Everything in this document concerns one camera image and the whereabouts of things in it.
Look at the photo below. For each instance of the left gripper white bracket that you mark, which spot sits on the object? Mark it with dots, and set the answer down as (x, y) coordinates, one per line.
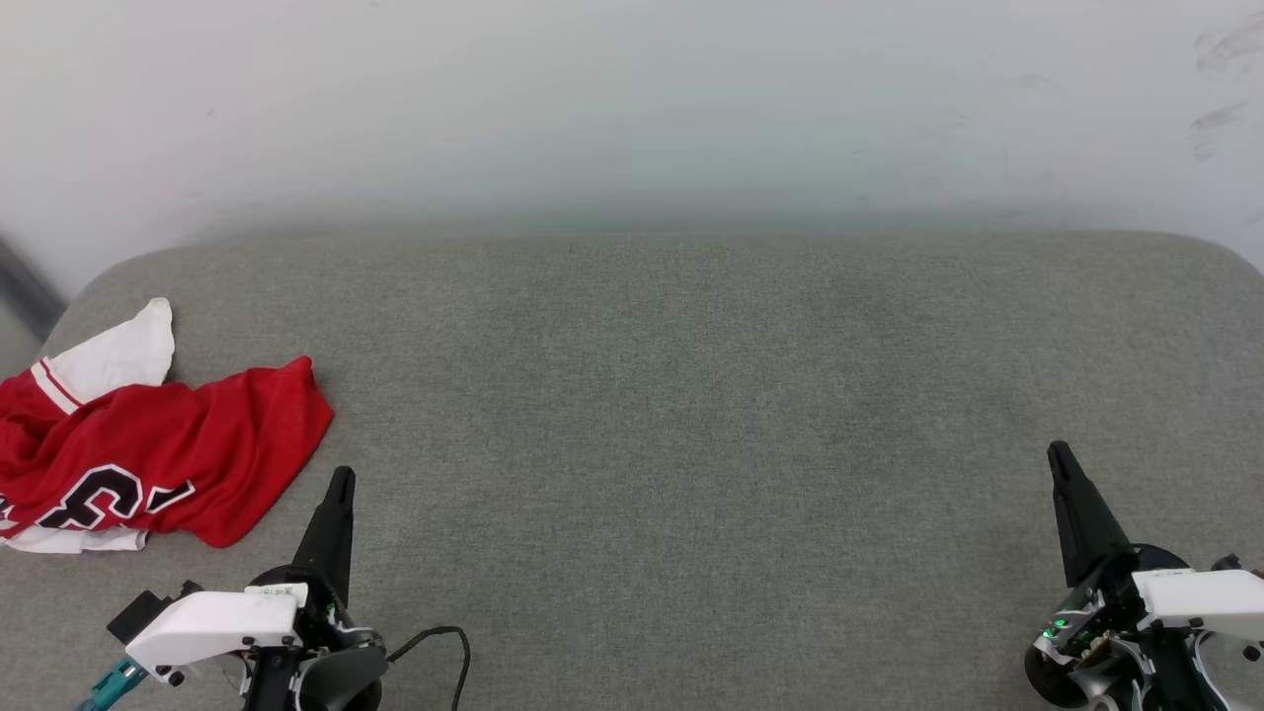
(212, 627)

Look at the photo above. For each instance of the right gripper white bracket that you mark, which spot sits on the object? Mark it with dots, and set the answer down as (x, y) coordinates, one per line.
(1200, 597)

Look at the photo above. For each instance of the red and white jersey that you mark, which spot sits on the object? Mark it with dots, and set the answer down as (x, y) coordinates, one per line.
(188, 444)

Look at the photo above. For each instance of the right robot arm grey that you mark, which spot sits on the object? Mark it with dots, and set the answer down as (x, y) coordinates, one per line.
(1094, 683)

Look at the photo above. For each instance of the grey fabric sofa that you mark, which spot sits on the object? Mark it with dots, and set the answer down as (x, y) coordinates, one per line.
(691, 444)

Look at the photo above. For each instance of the grey metal floor strip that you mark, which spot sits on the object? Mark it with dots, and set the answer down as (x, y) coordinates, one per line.
(25, 286)

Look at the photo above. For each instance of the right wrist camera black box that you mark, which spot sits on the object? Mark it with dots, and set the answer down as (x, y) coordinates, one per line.
(1229, 563)

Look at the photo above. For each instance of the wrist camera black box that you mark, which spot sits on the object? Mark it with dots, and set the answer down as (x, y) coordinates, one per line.
(1229, 563)
(138, 614)

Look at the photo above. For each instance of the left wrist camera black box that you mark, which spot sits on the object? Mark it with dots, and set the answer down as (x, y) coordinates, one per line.
(138, 614)

